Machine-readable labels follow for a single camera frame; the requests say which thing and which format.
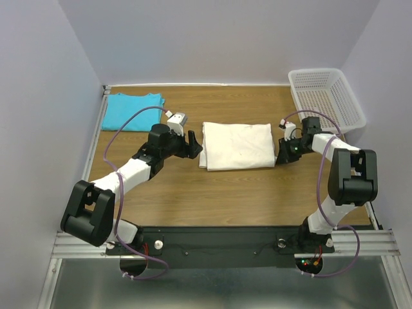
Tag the electronics board with leds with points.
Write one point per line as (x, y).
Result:
(309, 263)

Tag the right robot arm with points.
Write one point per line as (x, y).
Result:
(347, 177)

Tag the white t shirt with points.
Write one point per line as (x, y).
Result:
(236, 147)

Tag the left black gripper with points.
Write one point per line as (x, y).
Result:
(190, 150)

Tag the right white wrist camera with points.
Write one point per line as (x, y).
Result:
(289, 129)

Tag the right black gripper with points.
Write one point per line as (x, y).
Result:
(283, 155)

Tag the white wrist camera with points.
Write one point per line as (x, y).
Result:
(176, 122)
(289, 129)

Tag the folded blue t shirt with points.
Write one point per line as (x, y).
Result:
(122, 107)

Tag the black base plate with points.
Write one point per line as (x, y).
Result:
(220, 247)

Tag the white plastic basket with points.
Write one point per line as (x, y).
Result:
(327, 91)

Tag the aluminium frame rail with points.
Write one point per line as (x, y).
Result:
(372, 243)

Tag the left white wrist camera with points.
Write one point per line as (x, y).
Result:
(176, 122)

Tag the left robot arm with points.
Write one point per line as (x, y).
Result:
(89, 214)

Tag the left table edge rail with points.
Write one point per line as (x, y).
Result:
(86, 109)

